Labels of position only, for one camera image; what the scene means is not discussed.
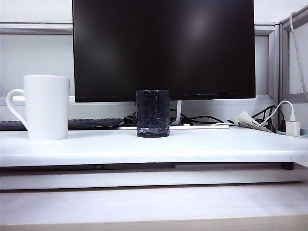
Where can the black textured cup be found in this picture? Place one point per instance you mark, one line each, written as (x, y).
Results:
(152, 113)

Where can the black power brick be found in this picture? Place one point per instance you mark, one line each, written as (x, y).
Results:
(130, 119)

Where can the silver monitor stand neck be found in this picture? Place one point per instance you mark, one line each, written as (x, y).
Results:
(179, 113)

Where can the white riser board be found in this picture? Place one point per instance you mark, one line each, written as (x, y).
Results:
(154, 146)

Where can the white flat monitor base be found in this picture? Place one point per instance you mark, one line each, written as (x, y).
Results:
(204, 126)

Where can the black keyboard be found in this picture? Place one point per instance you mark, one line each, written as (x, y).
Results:
(93, 123)

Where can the black computer monitor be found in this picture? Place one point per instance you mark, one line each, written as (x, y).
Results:
(163, 48)

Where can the folded paper booklet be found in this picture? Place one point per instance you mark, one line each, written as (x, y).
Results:
(250, 121)

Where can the white ceramic mug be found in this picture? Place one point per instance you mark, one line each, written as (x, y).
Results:
(47, 108)

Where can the white usb charger block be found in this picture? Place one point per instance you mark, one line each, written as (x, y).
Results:
(293, 128)

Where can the black riser foot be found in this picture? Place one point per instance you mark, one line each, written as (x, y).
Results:
(288, 166)

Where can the grey cubicle partition frame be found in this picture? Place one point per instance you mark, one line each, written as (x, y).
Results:
(281, 72)

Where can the grey wall rail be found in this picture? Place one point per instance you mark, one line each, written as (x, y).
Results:
(36, 29)

